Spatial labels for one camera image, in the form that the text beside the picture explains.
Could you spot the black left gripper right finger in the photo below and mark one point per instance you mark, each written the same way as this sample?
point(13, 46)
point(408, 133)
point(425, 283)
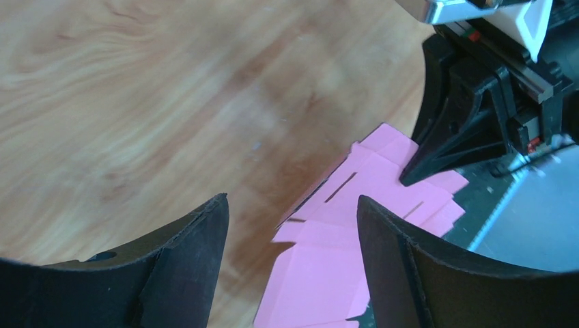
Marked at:
point(416, 279)

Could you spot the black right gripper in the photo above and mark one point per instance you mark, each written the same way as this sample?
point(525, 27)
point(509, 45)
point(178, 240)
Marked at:
point(484, 97)

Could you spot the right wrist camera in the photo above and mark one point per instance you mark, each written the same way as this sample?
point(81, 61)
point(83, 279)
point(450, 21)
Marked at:
point(525, 22)

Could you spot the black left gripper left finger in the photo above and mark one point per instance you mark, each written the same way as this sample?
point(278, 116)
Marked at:
point(166, 278)

